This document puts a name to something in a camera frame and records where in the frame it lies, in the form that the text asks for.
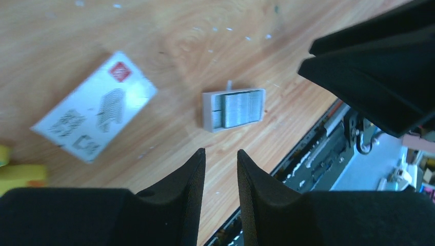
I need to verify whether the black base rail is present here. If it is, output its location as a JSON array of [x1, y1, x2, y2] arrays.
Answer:
[[204, 98, 405, 246]]

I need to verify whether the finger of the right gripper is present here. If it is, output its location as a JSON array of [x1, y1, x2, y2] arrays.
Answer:
[[298, 1, 434, 137]]

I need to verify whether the yellow owl toy block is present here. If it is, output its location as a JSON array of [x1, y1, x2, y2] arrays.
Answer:
[[1, 145, 48, 196]]

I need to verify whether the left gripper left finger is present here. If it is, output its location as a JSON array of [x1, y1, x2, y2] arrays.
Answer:
[[1, 148, 206, 245]]

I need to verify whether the white staple box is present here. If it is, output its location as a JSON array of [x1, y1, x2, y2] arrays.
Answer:
[[31, 51, 157, 163]]

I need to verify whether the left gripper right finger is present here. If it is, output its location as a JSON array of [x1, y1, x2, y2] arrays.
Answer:
[[237, 150, 434, 245]]

